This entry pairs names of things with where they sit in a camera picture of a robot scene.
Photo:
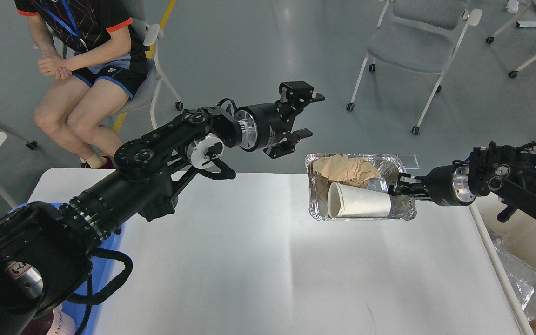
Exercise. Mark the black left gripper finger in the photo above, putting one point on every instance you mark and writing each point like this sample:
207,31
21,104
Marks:
288,145
294,97

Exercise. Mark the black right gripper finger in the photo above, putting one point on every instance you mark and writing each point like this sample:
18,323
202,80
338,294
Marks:
417,191
408,180

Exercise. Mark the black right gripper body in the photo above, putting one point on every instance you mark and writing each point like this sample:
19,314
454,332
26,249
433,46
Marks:
448,186

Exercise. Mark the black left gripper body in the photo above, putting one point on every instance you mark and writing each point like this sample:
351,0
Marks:
261,126

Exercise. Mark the aluminium foil tray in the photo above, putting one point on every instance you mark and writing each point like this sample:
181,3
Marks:
389,166

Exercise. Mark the brown paper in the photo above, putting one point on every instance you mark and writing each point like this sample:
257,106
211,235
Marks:
341,168

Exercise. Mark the white paper cup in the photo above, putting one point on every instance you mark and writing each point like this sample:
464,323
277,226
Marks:
345,201

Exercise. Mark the pink mug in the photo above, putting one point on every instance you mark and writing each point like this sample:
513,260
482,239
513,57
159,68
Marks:
61,323

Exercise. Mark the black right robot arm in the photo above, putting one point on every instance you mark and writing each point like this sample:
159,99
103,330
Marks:
507,171

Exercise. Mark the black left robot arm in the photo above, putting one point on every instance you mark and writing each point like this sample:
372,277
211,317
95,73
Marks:
49,255

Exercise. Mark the white plastic bin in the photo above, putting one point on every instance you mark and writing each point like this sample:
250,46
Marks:
519,232

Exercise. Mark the grey chair left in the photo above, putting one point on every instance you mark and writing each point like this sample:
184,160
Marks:
148,93

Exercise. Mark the grey chair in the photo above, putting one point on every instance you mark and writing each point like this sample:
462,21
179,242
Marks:
148,93
422,36

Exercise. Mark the foil trays in bin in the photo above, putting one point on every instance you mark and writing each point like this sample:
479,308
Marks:
521,276

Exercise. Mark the grey chair right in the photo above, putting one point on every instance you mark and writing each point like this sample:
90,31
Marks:
422,36

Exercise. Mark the person in patterned shirt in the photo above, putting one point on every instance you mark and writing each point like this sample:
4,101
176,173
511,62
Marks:
97,61

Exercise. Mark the blue plastic tray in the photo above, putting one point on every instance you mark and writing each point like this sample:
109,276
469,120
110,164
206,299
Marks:
72,313

